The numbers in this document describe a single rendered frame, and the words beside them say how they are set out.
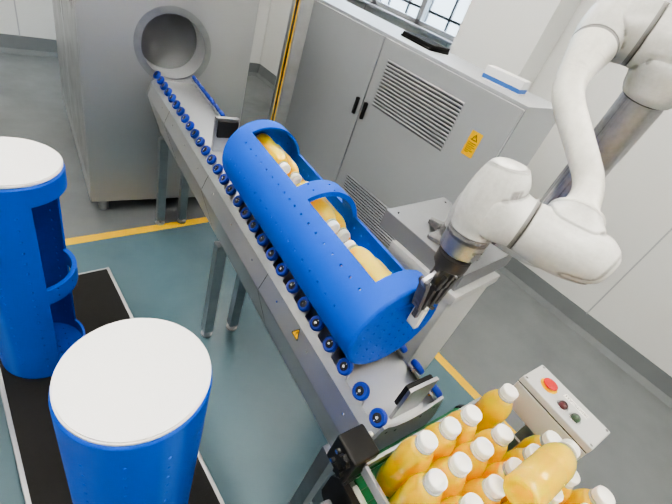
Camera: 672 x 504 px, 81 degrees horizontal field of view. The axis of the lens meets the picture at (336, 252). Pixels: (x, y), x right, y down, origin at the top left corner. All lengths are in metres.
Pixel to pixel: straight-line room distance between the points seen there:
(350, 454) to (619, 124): 0.99
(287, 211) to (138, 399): 0.60
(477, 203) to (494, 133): 1.66
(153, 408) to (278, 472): 1.17
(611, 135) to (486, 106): 1.30
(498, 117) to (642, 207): 1.48
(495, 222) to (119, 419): 0.75
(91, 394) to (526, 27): 3.32
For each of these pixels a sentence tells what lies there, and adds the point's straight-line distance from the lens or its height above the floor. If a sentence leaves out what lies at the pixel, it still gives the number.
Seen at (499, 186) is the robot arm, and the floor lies 1.54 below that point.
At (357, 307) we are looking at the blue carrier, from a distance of 0.92.
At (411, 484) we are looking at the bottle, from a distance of 0.87.
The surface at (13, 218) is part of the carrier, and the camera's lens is 1.43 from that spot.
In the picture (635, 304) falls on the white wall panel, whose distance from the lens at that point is 3.68.
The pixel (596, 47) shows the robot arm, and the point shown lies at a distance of 1.08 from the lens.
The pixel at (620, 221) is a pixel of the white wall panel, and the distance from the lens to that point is 3.56.
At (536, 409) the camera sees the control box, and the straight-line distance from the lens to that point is 1.16.
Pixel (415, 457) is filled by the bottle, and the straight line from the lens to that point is 0.88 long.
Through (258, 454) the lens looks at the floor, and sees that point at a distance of 1.96.
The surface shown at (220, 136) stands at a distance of 1.84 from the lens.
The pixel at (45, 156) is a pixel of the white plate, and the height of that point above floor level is 1.04.
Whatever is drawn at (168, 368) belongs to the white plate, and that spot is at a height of 1.04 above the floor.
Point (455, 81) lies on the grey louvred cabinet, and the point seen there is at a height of 1.39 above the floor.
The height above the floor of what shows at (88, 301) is 0.15.
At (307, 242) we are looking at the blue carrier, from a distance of 1.05.
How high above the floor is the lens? 1.77
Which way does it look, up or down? 36 degrees down
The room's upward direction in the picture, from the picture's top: 21 degrees clockwise
